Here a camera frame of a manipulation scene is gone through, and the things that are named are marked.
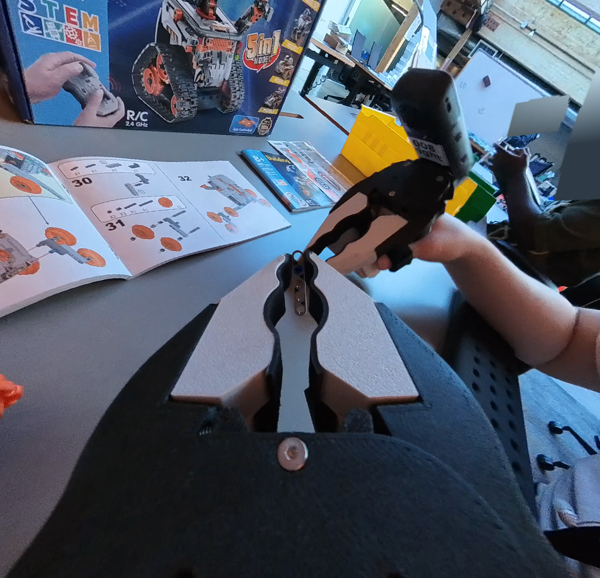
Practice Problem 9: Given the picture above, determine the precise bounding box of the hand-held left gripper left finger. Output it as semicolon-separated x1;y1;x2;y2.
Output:
171;254;288;432

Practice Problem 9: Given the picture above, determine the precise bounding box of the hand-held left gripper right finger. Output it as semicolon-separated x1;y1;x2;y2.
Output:
305;253;419;432

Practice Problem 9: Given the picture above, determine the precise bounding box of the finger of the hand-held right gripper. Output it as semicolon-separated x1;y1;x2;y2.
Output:
304;191;373;256
322;212;408;277

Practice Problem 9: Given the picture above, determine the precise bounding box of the long grey holed beam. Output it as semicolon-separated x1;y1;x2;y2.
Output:
292;250;311;317

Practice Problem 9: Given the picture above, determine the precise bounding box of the person's right forearm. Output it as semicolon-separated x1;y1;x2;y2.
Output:
450;231;600;382

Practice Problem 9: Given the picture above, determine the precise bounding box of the grey desk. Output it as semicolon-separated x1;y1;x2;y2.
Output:
0;91;460;569

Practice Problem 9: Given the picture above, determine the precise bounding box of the person's right hand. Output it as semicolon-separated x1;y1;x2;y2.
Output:
355;215;470;280

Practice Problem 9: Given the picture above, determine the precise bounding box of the yellow plastic bin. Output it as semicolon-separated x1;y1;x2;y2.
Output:
341;105;419;177
444;179;475;216

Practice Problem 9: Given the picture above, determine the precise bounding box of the white orange printed leaflet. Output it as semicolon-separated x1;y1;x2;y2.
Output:
267;140;354;203

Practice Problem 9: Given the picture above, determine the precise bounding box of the blue closed booklet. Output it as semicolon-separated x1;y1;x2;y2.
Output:
240;149;336;212

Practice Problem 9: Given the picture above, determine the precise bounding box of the green plastic bin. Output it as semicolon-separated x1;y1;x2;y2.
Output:
457;166;498;222

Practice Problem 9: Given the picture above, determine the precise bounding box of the white whiteboard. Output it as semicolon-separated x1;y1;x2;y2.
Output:
452;48;551;145

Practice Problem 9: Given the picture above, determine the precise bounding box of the black perforated chair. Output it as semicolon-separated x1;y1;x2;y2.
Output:
443;287;537;508

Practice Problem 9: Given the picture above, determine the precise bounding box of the open white instruction booklet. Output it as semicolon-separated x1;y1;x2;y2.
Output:
0;144;291;318

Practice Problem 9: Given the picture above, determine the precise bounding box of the standing pale display panel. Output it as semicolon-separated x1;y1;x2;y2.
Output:
408;0;439;72

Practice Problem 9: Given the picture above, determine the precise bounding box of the grey orange toy robot model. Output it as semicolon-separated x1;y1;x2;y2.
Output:
0;374;23;417

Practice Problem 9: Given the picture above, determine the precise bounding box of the black swivel chair base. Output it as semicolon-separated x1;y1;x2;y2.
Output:
537;419;600;471

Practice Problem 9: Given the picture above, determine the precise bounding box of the person's white t-shirt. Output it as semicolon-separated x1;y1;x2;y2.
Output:
534;456;600;565

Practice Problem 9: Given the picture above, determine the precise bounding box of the blue printed toy box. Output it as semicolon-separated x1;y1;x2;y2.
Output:
0;0;336;136

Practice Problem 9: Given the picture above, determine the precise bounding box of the black chest strap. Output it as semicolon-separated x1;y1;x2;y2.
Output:
544;526;600;565

